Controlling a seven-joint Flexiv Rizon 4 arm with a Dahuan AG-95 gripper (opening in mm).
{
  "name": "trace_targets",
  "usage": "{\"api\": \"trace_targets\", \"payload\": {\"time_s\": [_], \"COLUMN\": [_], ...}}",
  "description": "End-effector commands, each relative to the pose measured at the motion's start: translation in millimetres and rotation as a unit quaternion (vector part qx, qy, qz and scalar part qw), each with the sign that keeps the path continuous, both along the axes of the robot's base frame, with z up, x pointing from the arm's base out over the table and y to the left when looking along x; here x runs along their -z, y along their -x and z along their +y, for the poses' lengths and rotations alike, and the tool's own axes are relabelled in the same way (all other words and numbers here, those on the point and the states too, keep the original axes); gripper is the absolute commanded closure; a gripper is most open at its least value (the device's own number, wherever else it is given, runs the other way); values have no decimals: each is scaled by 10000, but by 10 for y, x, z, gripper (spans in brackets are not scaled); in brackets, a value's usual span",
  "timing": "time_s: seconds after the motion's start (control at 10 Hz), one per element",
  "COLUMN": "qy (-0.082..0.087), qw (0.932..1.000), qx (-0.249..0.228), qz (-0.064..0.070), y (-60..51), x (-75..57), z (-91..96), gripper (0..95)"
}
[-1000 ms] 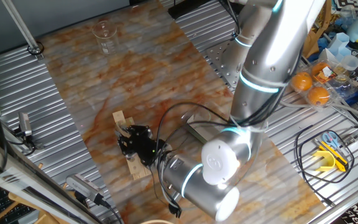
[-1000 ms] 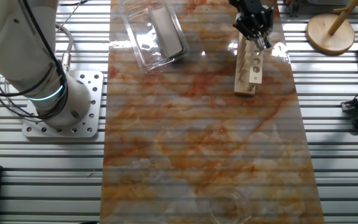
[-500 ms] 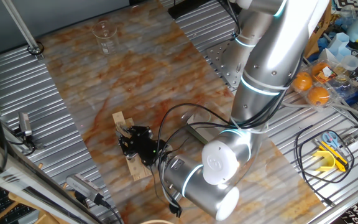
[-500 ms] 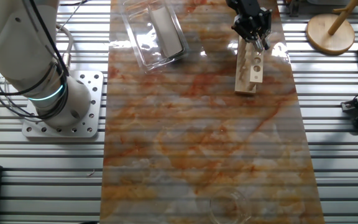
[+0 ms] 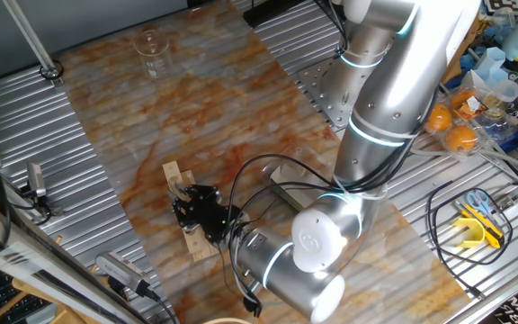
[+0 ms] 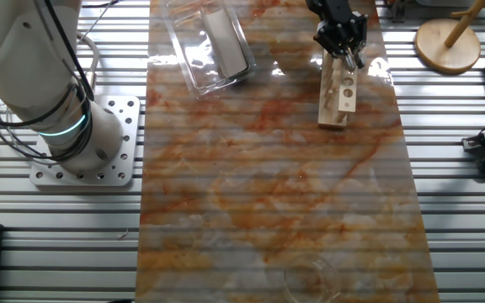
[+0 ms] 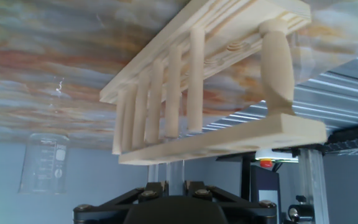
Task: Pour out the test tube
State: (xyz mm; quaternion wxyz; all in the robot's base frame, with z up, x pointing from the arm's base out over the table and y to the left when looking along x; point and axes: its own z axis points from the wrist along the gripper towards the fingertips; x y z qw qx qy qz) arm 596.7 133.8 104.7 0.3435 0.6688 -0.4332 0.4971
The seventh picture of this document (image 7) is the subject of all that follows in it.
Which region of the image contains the white emergency stop pendant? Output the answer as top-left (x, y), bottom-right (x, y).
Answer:
top-left (255, 148), bottom-right (300, 169)

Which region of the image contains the metal pole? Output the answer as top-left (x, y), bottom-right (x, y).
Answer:
top-left (147, 164), bottom-right (160, 184)

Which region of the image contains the orange marble pattern mat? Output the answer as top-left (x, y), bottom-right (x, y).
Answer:
top-left (0, 0), bottom-right (358, 152)

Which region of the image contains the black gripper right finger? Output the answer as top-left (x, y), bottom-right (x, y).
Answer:
top-left (185, 181), bottom-right (278, 224)

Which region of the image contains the clear glass test tube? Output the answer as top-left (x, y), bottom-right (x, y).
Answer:
top-left (165, 160), bottom-right (186, 197)

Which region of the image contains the wooden test tube rack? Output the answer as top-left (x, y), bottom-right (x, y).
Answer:
top-left (99, 0), bottom-right (328, 166)

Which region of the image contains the black knob clamp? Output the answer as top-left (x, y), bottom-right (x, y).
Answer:
top-left (287, 195), bottom-right (315, 223)

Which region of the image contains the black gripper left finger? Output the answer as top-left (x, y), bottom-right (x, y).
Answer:
top-left (72, 181), bottom-right (168, 224)

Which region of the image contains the clear glass beaker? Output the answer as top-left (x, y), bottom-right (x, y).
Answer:
top-left (17, 133), bottom-right (70, 195)

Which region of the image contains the dark rectangular box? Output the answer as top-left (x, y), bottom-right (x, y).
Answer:
top-left (250, 164), bottom-right (282, 224)

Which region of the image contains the aluminium frame beam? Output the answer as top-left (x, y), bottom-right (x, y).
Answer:
top-left (296, 148), bottom-right (331, 224)

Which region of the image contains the black keyboard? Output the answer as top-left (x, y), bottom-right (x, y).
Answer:
top-left (323, 135), bottom-right (358, 154)

